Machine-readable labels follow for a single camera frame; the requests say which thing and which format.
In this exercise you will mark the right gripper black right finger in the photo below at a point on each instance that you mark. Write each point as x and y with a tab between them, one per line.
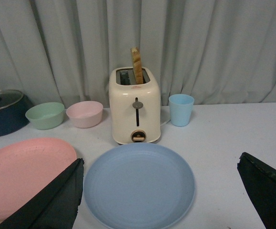
259	180

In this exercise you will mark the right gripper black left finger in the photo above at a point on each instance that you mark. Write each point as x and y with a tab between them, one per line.
55	206

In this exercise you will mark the pink plate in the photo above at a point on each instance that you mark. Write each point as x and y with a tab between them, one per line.
27	167

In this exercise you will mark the blue plate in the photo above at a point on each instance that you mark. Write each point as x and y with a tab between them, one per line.
139	186

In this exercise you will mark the green bowl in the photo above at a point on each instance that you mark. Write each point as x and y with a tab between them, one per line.
46	115

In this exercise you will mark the pink bowl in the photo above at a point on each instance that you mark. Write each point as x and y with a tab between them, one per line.
85	114

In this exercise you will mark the dark blue saucepan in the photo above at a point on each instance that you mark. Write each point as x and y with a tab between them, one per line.
13	118

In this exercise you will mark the light blue cup right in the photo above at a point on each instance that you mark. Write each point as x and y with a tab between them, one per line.
181	106

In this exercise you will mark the cream toaster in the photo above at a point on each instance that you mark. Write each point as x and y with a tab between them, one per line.
136	110

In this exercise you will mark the grey curtain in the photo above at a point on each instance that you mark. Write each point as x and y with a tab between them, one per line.
218	51

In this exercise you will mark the toast slice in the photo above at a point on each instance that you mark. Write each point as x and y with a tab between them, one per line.
137	65

